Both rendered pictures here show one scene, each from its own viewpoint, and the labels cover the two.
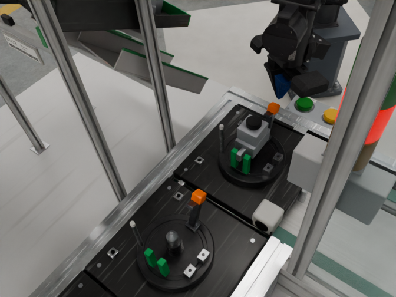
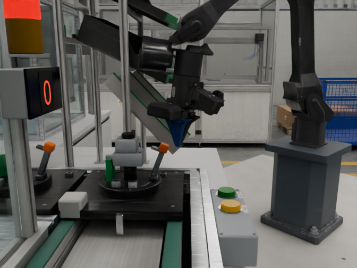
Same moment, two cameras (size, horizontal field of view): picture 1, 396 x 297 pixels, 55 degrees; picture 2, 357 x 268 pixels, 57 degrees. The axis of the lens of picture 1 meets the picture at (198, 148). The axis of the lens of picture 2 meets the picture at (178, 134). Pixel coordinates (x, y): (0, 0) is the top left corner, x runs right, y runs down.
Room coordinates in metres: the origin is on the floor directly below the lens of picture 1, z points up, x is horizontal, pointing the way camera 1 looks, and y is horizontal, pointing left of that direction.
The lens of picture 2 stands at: (0.10, -0.72, 1.25)
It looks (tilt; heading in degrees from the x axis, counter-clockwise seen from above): 13 degrees down; 50
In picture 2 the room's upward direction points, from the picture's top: straight up
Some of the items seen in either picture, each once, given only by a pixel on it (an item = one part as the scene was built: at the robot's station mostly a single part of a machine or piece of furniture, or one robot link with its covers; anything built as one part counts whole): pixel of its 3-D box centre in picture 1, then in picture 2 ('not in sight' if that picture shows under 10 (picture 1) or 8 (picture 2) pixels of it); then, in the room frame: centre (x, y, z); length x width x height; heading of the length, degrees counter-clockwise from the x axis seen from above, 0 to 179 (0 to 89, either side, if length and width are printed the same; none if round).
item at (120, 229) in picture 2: (303, 194); (120, 223); (0.39, -0.21, 0.95); 0.01 x 0.01 x 0.04; 48
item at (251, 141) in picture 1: (250, 136); (124, 148); (0.46, -0.10, 1.06); 0.08 x 0.04 x 0.07; 139
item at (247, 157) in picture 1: (246, 164); (109, 169); (0.43, -0.09, 1.01); 0.01 x 0.01 x 0.05; 48
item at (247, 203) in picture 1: (251, 162); (130, 190); (0.47, -0.11, 0.96); 0.24 x 0.24 x 0.02; 48
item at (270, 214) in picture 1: (267, 217); (73, 204); (0.33, -0.12, 0.97); 0.05 x 0.05 x 0.04; 48
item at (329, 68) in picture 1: (314, 53); (304, 184); (0.81, -0.34, 0.96); 0.15 x 0.15 x 0.20; 4
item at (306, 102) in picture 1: (304, 105); (226, 193); (0.62, -0.26, 0.96); 0.04 x 0.04 x 0.02
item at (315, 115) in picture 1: (329, 125); (230, 222); (0.58, -0.32, 0.93); 0.21 x 0.07 x 0.06; 48
